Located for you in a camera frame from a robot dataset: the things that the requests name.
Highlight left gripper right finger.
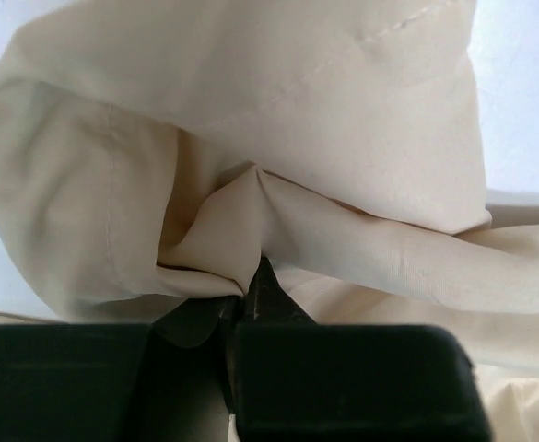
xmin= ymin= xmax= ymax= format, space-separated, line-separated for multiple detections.
xmin=243 ymin=256 xmax=315 ymax=324

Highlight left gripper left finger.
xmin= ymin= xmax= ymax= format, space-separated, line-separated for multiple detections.
xmin=153 ymin=296 xmax=240 ymax=410

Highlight beige trousers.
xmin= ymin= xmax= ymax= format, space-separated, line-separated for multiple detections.
xmin=0 ymin=1 xmax=539 ymax=441

